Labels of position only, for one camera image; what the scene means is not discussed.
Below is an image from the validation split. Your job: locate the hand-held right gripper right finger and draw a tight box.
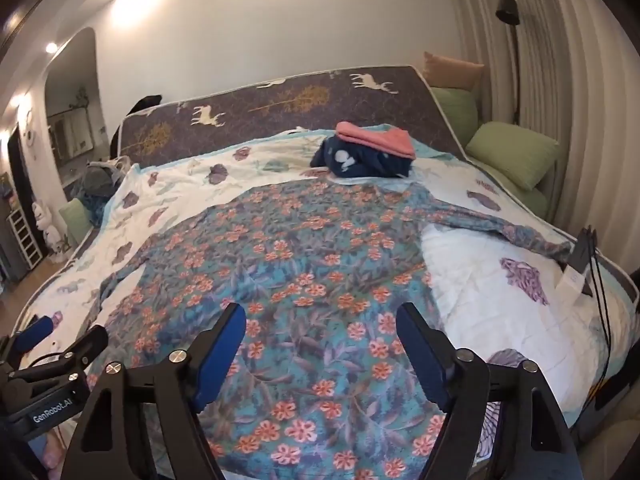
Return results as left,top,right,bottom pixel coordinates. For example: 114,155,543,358
395,302,583,480

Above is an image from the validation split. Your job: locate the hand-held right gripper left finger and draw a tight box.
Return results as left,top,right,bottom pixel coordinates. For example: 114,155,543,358
62,302,248,480

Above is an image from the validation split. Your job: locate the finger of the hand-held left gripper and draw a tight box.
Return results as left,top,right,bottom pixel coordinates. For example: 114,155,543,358
10,325,109,383
0,315,53,367

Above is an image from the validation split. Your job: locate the teal floral shirt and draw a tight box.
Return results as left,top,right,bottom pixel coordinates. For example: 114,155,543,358
97,177,573,473

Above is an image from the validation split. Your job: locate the pile of grey clothes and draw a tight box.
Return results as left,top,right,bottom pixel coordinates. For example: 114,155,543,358
80,157,133,226

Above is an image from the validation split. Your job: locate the white seashell print quilt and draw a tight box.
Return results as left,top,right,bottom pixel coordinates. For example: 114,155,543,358
12,122,638,480

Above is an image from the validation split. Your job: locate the white ladder rack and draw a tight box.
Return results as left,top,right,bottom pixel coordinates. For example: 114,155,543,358
7,207,43,268

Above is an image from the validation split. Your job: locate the small green cushion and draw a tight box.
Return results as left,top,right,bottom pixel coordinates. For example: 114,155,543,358
59,197,93,248

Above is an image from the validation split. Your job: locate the black charger plug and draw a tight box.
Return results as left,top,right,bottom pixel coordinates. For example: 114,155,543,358
567,227,598,273

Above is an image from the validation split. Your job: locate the navy star print garment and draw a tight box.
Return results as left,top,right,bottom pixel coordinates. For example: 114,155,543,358
309,135,416,179

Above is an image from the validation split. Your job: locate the pink folded garment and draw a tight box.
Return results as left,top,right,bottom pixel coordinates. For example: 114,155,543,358
336,121,417,158

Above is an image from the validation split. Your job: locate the large green pillow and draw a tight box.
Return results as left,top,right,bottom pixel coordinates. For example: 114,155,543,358
465,121,560,192

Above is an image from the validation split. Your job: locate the black chair back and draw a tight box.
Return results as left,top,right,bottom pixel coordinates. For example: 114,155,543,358
111,94,163,156

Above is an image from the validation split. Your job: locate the purple deer print mattress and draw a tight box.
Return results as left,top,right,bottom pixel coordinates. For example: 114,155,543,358
116,65,638,301

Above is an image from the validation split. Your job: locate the peach pillow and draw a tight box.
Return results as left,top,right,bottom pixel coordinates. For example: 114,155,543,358
422,51,486,92

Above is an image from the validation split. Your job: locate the beige pleated curtain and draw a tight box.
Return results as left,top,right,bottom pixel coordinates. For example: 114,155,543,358
445,0,640,281

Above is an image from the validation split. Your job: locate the black floor lamp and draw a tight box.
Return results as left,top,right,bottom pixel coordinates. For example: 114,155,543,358
495,0,523,126

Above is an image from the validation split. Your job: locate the black cable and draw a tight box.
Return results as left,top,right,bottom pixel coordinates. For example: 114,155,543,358
587,230,616,386

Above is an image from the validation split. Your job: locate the wall mirror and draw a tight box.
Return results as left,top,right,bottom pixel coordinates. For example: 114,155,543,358
47,107,108,161

